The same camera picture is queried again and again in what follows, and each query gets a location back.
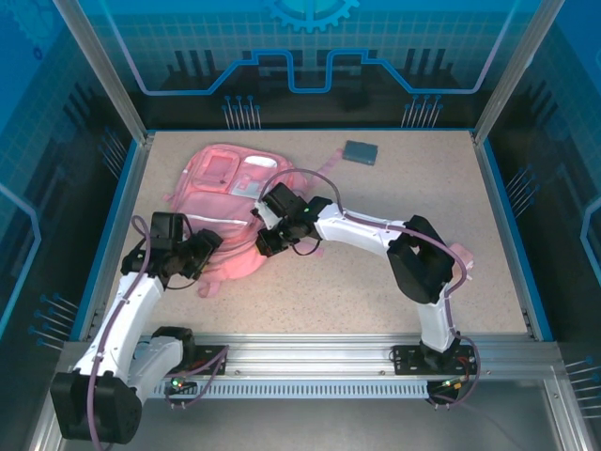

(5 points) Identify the pink school backpack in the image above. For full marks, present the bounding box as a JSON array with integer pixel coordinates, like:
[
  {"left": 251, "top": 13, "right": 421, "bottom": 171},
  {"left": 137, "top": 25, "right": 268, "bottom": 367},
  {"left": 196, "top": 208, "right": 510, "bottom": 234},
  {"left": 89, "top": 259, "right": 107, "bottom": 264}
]
[{"left": 163, "top": 144, "right": 344, "bottom": 300}]

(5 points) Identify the grey-blue flat pouch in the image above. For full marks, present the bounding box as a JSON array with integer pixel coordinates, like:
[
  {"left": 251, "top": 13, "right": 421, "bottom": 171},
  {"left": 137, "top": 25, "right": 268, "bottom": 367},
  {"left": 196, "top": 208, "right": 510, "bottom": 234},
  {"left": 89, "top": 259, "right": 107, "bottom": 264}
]
[{"left": 341, "top": 139, "right": 379, "bottom": 166}]

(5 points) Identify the small circuit board with light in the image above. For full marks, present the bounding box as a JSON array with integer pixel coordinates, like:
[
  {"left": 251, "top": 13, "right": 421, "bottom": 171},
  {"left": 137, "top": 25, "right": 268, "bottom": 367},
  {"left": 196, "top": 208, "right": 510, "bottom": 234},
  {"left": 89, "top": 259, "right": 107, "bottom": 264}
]
[
  {"left": 169, "top": 370, "right": 197, "bottom": 395},
  {"left": 439, "top": 377, "right": 471, "bottom": 394}
]

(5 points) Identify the blue printed side panel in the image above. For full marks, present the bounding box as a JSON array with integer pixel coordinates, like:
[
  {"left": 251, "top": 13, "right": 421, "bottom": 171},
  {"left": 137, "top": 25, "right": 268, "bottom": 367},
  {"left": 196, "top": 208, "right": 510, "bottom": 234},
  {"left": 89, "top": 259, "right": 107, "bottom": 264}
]
[
  {"left": 483, "top": 0, "right": 601, "bottom": 377},
  {"left": 0, "top": 0, "right": 142, "bottom": 351}
]

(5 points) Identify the grey metal lower tray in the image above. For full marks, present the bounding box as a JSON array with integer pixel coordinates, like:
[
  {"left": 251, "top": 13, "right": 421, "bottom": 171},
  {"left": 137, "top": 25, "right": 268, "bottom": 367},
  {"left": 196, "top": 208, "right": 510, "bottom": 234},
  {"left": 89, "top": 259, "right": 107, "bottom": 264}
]
[{"left": 25, "top": 365, "right": 595, "bottom": 451}]

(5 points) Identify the wide blue printed panel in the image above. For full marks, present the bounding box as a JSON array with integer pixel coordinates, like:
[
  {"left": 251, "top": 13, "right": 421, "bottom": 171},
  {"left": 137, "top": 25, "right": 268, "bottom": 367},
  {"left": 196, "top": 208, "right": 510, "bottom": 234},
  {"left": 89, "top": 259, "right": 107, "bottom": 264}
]
[{"left": 74, "top": 0, "right": 525, "bottom": 131}]

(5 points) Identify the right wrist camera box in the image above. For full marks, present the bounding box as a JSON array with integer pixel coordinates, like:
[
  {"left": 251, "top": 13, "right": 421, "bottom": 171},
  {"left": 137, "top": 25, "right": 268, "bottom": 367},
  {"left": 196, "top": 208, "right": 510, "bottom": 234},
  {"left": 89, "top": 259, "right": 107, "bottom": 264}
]
[{"left": 254, "top": 200, "right": 284, "bottom": 232}]

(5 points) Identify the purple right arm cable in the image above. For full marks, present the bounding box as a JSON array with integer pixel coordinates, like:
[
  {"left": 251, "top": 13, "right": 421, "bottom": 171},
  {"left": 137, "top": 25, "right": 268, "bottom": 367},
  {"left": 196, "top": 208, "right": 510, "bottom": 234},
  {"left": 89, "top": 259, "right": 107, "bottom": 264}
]
[{"left": 260, "top": 168, "right": 481, "bottom": 411}]

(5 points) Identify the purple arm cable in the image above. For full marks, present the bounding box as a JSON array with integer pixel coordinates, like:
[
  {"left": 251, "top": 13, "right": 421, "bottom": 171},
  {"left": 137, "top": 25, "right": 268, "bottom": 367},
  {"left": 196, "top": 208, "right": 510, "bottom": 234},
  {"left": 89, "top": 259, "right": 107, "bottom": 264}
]
[
  {"left": 260, "top": 168, "right": 481, "bottom": 411},
  {"left": 85, "top": 214, "right": 230, "bottom": 446}
]

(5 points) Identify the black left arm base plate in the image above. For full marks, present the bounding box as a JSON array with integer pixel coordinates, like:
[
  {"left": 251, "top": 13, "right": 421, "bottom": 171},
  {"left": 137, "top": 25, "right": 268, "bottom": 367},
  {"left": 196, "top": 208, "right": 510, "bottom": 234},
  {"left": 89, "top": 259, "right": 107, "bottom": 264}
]
[{"left": 143, "top": 345, "right": 230, "bottom": 376}]

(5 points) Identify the aluminium profile rail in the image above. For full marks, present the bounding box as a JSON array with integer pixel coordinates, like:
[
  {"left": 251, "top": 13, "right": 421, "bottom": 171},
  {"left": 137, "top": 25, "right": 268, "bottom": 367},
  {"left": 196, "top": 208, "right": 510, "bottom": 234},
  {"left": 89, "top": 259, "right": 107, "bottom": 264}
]
[{"left": 60, "top": 332, "right": 562, "bottom": 382}]

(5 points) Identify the slotted grey cable duct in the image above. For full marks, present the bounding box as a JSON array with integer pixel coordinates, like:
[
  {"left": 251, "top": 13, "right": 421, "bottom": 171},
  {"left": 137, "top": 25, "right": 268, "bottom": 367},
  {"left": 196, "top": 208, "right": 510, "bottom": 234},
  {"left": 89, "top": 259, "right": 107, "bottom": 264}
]
[{"left": 73, "top": 381, "right": 431, "bottom": 400}]

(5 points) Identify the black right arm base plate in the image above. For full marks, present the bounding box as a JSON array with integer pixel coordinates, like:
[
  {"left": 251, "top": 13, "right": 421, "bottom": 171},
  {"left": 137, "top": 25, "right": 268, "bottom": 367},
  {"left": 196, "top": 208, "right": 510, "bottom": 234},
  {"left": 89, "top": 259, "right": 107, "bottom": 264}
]
[{"left": 388, "top": 344, "right": 480, "bottom": 376}]

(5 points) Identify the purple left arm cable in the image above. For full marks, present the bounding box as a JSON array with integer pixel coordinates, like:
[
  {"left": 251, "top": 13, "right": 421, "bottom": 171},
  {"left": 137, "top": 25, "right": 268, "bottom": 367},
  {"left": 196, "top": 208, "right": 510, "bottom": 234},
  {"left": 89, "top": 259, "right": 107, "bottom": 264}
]
[{"left": 85, "top": 214, "right": 230, "bottom": 446}]

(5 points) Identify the aluminium frame post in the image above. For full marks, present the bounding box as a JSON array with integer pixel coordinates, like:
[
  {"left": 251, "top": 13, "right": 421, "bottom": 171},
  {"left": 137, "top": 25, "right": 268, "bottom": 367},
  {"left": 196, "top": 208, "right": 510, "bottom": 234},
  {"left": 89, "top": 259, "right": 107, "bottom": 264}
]
[
  {"left": 471, "top": 0, "right": 550, "bottom": 146},
  {"left": 52, "top": 0, "right": 155, "bottom": 146}
]

